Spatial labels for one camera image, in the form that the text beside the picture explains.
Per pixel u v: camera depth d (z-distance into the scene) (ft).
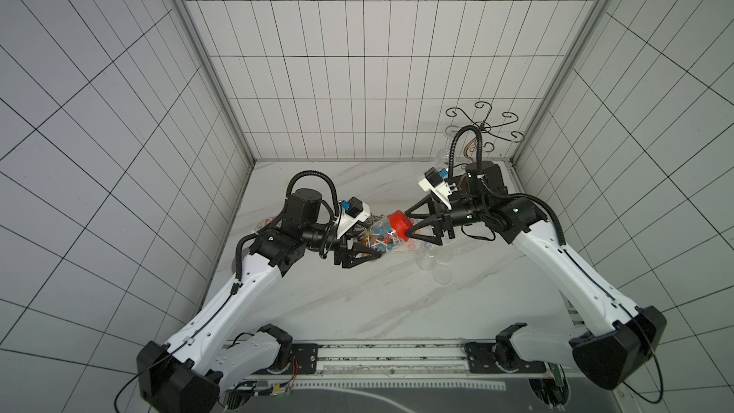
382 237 2.04
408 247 3.03
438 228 1.83
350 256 1.89
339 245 1.87
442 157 3.01
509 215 1.65
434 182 1.87
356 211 1.83
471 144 3.01
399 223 1.93
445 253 3.13
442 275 2.91
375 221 2.07
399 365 2.38
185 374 1.20
